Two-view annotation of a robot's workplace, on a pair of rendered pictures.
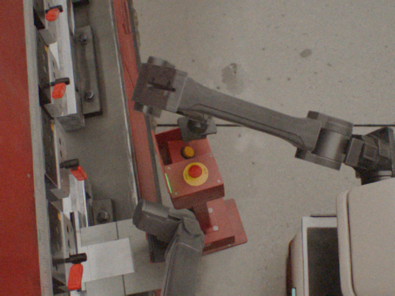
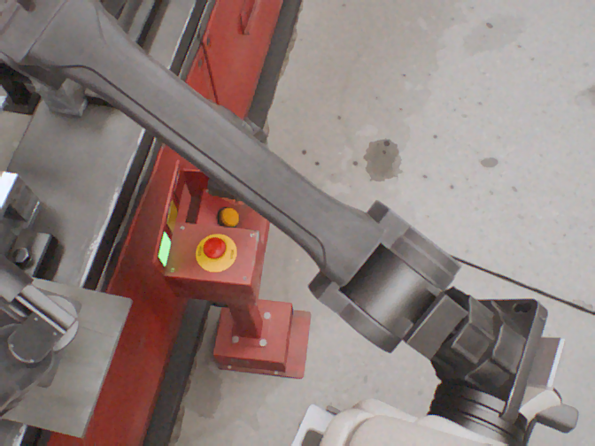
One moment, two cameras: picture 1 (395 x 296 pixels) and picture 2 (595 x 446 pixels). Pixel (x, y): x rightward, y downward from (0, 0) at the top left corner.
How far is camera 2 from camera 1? 0.67 m
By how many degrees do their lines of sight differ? 7
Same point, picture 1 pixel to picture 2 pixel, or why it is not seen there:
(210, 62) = (359, 127)
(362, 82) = (551, 229)
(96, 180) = (53, 200)
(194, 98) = (81, 50)
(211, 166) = (245, 251)
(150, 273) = not seen: hidden behind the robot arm
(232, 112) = (171, 122)
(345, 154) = (415, 325)
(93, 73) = not seen: hidden behind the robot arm
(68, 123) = (52, 97)
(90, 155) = (65, 160)
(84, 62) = (127, 24)
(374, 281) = not seen: outside the picture
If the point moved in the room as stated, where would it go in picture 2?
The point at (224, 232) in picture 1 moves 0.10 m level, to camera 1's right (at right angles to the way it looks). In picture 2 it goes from (272, 353) to (308, 360)
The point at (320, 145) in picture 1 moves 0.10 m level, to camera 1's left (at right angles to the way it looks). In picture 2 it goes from (366, 281) to (254, 260)
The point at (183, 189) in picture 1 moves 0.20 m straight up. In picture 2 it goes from (186, 269) to (159, 219)
